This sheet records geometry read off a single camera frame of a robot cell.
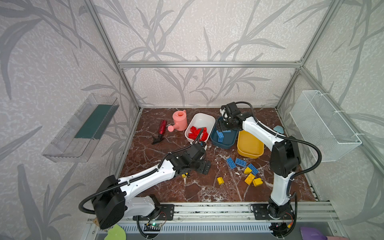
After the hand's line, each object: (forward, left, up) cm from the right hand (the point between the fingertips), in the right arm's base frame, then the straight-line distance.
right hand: (222, 121), depth 94 cm
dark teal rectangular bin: (-7, -5, -12) cm, 14 cm away
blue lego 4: (-22, -10, -12) cm, 28 cm away
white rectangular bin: (+10, +14, -11) cm, 21 cm away
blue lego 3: (-23, -5, -12) cm, 27 cm away
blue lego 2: (+1, -5, -13) cm, 14 cm away
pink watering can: (+6, +28, -4) cm, 29 cm away
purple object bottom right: (-57, -37, -12) cm, 69 cm away
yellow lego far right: (-34, -18, -12) cm, 40 cm away
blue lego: (-5, 0, -10) cm, 12 cm away
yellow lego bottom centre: (-33, +3, -12) cm, 35 cm away
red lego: (-4, +18, -10) cm, 21 cm away
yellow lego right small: (-27, -14, -12) cm, 33 cm away
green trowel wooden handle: (-56, +53, -12) cm, 78 cm away
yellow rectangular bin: (-13, -17, -10) cm, 24 cm away
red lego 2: (-3, +12, -12) cm, 17 cm away
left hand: (-25, +11, -2) cm, 28 cm away
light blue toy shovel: (+3, -43, -13) cm, 45 cm away
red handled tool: (+3, +41, -11) cm, 43 cm away
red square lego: (+1, +19, -10) cm, 21 cm away
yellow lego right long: (-32, -14, -14) cm, 37 cm away
